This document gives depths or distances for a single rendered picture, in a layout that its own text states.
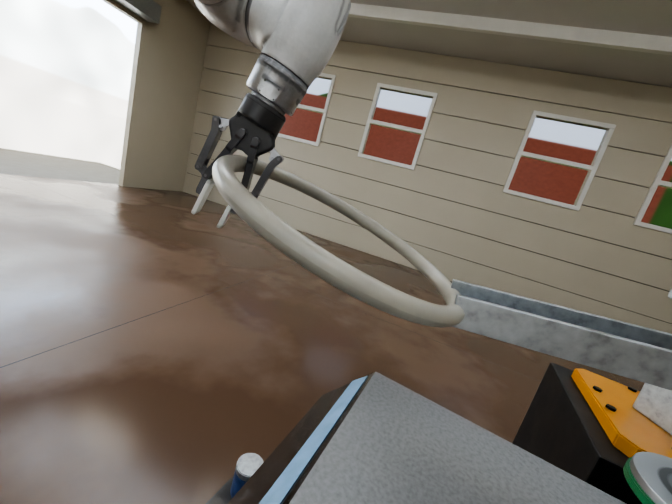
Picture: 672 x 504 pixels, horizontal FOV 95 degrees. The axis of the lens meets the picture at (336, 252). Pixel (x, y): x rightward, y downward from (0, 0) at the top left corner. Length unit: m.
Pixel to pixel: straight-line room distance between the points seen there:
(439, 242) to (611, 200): 2.81
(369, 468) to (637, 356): 0.38
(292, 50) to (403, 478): 0.62
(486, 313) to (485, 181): 6.06
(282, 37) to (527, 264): 6.35
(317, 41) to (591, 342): 0.58
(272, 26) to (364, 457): 0.63
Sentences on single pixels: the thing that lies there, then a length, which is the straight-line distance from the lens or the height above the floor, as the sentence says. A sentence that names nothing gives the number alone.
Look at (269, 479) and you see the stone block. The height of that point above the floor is 0.82.
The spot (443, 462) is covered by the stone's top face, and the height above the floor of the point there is 0.87.
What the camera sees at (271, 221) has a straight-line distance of 0.35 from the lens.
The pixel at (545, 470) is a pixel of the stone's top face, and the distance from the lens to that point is 0.69.
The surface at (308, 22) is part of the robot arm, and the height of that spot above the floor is 1.42.
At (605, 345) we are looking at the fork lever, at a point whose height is 1.10.
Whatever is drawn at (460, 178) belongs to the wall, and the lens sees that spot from 6.45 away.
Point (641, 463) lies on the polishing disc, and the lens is 0.79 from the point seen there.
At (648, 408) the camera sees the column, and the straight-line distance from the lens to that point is 1.45.
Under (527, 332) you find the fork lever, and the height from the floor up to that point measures 1.09.
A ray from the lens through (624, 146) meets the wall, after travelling 7.09.
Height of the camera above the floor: 1.21
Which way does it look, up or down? 12 degrees down
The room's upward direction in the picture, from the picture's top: 16 degrees clockwise
